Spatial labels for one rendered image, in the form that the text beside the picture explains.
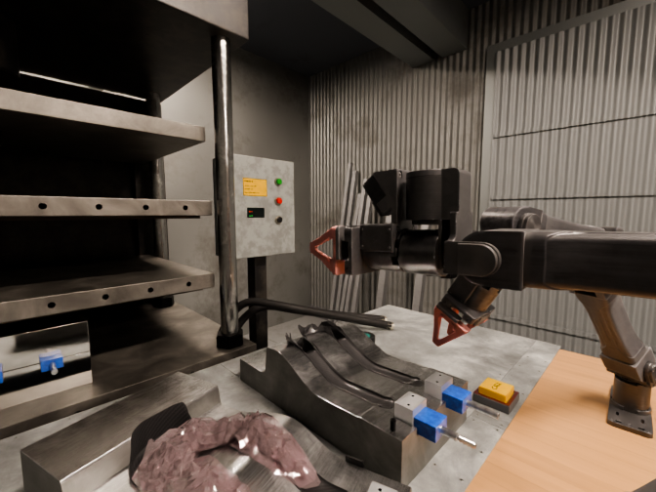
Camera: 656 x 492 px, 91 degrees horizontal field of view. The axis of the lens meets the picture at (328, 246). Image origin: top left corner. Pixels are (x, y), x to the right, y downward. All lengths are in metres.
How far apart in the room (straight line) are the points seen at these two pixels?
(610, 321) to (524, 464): 0.33
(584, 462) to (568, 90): 2.29
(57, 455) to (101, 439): 0.05
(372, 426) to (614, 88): 2.46
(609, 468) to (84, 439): 0.88
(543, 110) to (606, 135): 0.40
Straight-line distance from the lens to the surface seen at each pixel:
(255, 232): 1.33
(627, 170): 2.63
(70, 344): 1.11
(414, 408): 0.63
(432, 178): 0.39
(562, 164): 2.66
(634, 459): 0.90
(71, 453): 0.65
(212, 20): 1.21
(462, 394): 0.72
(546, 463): 0.80
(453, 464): 0.73
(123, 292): 1.11
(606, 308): 0.85
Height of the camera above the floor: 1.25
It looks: 6 degrees down
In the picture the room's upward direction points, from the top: straight up
